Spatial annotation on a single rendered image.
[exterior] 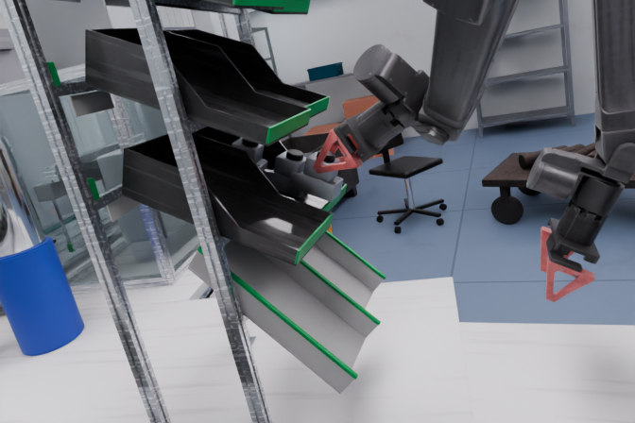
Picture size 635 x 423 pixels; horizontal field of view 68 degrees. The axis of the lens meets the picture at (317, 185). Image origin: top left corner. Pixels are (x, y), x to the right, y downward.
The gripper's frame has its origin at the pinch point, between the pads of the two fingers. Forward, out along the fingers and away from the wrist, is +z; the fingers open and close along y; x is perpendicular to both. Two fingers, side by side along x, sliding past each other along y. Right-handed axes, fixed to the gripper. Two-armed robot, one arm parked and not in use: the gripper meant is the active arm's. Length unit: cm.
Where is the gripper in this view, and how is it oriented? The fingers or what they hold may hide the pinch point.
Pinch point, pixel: (324, 163)
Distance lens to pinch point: 76.1
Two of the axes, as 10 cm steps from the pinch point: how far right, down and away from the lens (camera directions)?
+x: 5.8, 8.2, 0.2
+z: -7.2, 5.0, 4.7
